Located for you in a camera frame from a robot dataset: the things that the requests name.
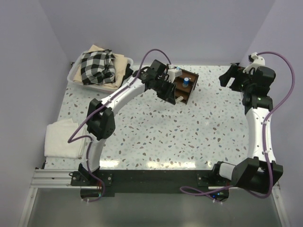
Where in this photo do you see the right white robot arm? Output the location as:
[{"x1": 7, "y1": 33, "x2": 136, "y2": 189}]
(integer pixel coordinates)
[{"x1": 211, "y1": 64, "x2": 283, "y2": 195}]

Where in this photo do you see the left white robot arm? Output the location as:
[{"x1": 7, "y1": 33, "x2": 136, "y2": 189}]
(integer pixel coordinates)
[{"x1": 81, "y1": 60, "x2": 182, "y2": 185}]

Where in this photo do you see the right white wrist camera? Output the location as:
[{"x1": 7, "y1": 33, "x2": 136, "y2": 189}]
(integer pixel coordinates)
[{"x1": 243, "y1": 52, "x2": 265, "y2": 73}]

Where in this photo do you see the blue grey glue stick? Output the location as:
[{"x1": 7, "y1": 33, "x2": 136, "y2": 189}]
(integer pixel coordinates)
[{"x1": 182, "y1": 77, "x2": 190, "y2": 87}]

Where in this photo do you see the black white checkered cloth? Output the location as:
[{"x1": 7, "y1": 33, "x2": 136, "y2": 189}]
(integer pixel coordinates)
[{"x1": 80, "y1": 49, "x2": 116, "y2": 85}]

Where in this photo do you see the beige eraser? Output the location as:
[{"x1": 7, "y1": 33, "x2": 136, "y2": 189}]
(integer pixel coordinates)
[{"x1": 176, "y1": 96, "x2": 184, "y2": 103}]

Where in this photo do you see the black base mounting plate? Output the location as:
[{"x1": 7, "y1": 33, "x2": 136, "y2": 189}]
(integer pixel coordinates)
[{"x1": 69, "y1": 170, "x2": 230, "y2": 199}]

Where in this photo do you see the white plastic laundry basket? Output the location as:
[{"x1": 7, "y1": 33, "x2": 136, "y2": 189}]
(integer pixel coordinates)
[{"x1": 67, "y1": 52, "x2": 134, "y2": 93}]

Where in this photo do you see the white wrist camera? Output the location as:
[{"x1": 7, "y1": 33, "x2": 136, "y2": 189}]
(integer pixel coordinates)
[
  {"x1": 243, "y1": 52, "x2": 265, "y2": 73},
  {"x1": 167, "y1": 67, "x2": 182, "y2": 82}
]

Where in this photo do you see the beige folded cloth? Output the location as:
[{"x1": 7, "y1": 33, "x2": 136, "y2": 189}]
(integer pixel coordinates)
[{"x1": 74, "y1": 45, "x2": 131, "y2": 89}]

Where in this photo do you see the brown wooden desk organizer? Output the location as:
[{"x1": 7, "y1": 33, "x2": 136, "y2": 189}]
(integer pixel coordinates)
[{"x1": 174, "y1": 69, "x2": 199, "y2": 104}]

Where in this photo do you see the white folded towel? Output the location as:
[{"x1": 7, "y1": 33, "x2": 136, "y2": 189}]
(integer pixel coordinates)
[{"x1": 44, "y1": 118, "x2": 85, "y2": 159}]

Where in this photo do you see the black folded cloth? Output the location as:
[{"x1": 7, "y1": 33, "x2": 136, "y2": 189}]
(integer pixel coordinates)
[{"x1": 121, "y1": 63, "x2": 134, "y2": 86}]

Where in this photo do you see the aluminium frame rail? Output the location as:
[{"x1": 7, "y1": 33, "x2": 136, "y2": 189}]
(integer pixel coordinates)
[{"x1": 31, "y1": 169, "x2": 232, "y2": 188}]

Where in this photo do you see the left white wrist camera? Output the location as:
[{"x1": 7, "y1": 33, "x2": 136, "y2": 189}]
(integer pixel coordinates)
[{"x1": 167, "y1": 67, "x2": 182, "y2": 82}]

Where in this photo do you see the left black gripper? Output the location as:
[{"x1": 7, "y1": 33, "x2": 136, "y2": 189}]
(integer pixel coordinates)
[{"x1": 153, "y1": 78, "x2": 177, "y2": 105}]

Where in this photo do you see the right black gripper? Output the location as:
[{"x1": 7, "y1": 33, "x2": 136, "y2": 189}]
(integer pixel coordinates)
[{"x1": 219, "y1": 64, "x2": 255, "y2": 94}]

